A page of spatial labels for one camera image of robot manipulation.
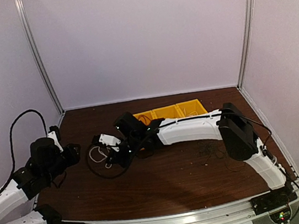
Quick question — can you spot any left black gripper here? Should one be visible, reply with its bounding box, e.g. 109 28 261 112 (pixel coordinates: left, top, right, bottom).
40 142 84 183

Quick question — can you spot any yellow three-compartment bin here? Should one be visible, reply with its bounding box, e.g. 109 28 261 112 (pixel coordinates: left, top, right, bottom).
134 99 207 125

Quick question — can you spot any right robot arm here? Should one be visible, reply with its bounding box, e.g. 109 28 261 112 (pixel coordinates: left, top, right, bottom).
98 103 294 206

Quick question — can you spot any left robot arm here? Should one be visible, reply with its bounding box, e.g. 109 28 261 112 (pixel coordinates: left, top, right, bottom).
0 137 81 224

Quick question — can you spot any right circuit board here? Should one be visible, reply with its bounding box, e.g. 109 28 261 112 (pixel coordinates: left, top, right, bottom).
269 207 292 224

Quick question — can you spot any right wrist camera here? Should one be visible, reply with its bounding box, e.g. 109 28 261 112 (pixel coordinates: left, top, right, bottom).
92 133 121 152

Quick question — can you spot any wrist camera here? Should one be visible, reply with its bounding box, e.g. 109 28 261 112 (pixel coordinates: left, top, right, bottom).
47 125 63 152
92 133 121 152

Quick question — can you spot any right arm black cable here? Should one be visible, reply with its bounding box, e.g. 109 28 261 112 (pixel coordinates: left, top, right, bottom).
83 134 158 182

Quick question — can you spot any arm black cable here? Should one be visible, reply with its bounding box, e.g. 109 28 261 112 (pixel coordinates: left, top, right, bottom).
83 134 158 182
0 107 57 203

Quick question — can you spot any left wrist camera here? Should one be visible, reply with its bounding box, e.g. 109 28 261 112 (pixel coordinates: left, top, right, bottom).
47 125 63 152

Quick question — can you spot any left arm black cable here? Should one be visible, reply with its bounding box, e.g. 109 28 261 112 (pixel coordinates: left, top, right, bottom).
0 107 57 203

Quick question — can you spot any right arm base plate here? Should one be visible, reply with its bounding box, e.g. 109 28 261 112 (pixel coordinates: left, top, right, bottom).
250 190 297 216

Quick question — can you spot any left aluminium frame post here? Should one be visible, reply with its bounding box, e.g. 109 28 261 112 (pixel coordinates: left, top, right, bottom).
14 0 65 115

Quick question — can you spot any aluminium frame post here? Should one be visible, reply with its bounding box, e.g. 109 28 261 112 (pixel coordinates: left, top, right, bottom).
237 0 255 90
14 0 65 115

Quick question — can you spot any right aluminium frame post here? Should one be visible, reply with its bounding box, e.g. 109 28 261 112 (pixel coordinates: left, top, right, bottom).
237 0 255 90

